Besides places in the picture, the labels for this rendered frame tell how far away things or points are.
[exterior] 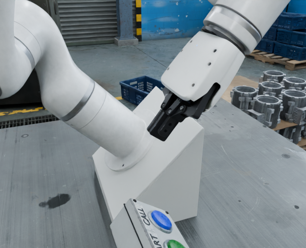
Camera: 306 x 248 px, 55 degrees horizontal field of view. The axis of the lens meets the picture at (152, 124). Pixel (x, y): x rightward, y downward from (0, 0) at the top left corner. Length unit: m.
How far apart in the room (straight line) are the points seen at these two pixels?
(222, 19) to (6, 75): 0.38
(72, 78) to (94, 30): 6.21
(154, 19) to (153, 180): 6.68
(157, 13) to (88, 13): 1.58
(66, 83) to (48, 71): 0.06
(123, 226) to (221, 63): 0.24
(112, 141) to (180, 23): 6.88
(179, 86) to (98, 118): 0.30
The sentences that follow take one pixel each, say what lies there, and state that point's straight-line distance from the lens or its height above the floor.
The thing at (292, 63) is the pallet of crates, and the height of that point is 0.12.
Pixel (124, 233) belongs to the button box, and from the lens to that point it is 0.38.
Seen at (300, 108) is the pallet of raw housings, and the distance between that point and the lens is 2.42.
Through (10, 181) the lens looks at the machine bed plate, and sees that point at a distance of 0.97.
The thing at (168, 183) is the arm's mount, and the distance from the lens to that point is 0.67.
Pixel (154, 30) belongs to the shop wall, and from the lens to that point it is 7.27.
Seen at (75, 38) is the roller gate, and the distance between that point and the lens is 6.81.
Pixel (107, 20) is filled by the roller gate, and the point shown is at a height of 0.50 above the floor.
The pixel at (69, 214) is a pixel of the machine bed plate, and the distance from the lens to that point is 0.81.
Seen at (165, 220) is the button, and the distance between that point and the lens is 0.38.
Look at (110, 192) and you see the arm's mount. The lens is 0.75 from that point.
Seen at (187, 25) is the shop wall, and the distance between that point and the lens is 7.61.
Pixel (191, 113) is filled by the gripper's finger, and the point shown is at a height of 1.17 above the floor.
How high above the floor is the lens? 1.34
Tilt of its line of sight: 27 degrees down
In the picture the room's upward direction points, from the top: straight up
